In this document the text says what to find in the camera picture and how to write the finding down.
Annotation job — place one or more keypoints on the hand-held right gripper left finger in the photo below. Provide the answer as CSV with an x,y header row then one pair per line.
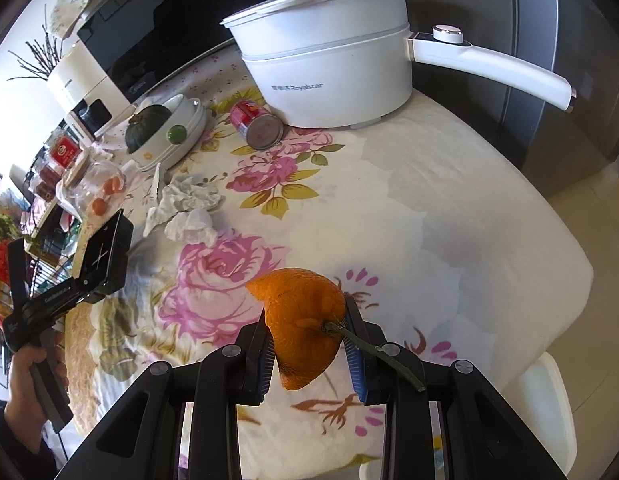
x,y
263,365

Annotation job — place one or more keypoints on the red soda can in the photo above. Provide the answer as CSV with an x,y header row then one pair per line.
x,y
254,127

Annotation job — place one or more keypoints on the red tin box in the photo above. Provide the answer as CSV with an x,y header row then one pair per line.
x,y
63,150

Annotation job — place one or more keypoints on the person's left hand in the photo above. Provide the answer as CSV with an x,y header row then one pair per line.
x,y
22,380

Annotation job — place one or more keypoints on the green leafy vegetables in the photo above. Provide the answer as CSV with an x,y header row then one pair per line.
x,y
2,227

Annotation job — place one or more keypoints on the green lime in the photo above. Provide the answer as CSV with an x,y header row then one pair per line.
x,y
177,134

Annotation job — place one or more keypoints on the white countertop appliance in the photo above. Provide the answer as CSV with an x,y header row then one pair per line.
x,y
74,85

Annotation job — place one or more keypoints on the floral tablecloth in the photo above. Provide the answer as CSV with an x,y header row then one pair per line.
x,y
439,210

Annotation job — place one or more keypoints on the dark green squash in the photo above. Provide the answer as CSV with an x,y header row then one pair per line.
x,y
144,127

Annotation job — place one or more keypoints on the white microwave oven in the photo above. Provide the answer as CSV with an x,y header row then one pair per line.
x,y
164,35

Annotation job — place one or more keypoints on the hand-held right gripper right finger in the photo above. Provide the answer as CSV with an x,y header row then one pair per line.
x,y
353,360

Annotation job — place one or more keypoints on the white chair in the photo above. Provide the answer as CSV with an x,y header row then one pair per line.
x,y
539,410

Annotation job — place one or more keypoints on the dried twig bouquet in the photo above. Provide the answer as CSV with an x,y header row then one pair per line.
x,y
39,57

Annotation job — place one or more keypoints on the person's left forearm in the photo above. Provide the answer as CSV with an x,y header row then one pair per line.
x,y
19,440

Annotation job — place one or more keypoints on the small tangerine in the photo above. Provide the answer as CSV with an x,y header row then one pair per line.
x,y
112,185
98,206

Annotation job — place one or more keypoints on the white electric pot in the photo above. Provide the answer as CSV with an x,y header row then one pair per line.
x,y
329,75

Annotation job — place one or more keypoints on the white oval dish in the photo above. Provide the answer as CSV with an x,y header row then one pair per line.
x,y
159,152

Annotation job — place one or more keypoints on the orange fruit with stem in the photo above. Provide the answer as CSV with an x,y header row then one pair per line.
x,y
299,330

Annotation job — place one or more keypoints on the grey refrigerator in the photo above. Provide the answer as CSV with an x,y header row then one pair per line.
x,y
539,35

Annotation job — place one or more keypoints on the glass jar with wooden lid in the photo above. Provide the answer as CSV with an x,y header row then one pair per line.
x,y
84,180

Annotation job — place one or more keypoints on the crumpled white tissue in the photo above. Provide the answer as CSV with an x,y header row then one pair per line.
x,y
189,195
189,227

